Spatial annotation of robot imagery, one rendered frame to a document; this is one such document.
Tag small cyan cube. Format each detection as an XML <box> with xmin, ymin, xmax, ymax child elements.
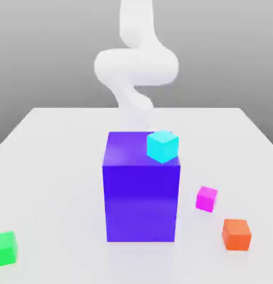
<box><xmin>146</xmin><ymin>130</ymin><xmax>180</xmax><ymax>164</ymax></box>

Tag small magenta cube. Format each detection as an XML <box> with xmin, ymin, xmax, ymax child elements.
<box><xmin>195</xmin><ymin>185</ymin><xmax>219</xmax><ymax>213</ymax></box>

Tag small orange cube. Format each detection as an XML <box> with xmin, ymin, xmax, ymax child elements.
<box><xmin>221</xmin><ymin>219</ymin><xmax>252</xmax><ymax>252</ymax></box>

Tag small green cube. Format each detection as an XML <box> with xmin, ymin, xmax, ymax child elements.
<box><xmin>0</xmin><ymin>230</ymin><xmax>18</xmax><ymax>268</ymax></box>

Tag large purple box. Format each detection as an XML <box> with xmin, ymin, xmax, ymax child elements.
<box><xmin>102</xmin><ymin>131</ymin><xmax>181</xmax><ymax>243</ymax></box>

